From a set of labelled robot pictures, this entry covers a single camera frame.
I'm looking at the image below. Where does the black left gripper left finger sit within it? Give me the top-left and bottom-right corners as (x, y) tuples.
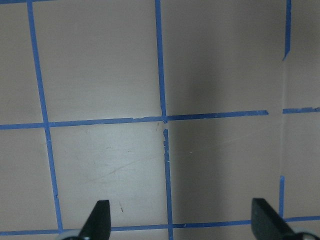
(77, 200), (111, 240)

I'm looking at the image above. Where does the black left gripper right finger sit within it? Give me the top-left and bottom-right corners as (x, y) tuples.
(251, 197), (320, 240)

